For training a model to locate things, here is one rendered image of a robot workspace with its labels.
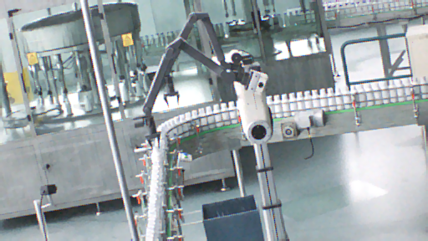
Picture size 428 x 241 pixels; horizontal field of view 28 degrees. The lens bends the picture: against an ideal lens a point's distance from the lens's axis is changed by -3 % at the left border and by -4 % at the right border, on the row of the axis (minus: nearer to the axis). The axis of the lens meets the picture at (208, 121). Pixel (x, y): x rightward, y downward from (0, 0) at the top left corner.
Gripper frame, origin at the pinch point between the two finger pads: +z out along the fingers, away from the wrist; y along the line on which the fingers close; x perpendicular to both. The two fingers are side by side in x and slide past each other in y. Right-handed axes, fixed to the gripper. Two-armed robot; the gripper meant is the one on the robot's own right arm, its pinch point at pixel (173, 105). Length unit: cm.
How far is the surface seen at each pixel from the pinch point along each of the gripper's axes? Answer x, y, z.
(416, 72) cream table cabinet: -271, -233, 62
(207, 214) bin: 85, -10, 51
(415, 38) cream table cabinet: -269, -238, 28
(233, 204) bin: 85, -25, 48
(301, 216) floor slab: -143, -82, 141
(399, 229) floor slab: -59, -149, 140
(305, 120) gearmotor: -62, -90, 41
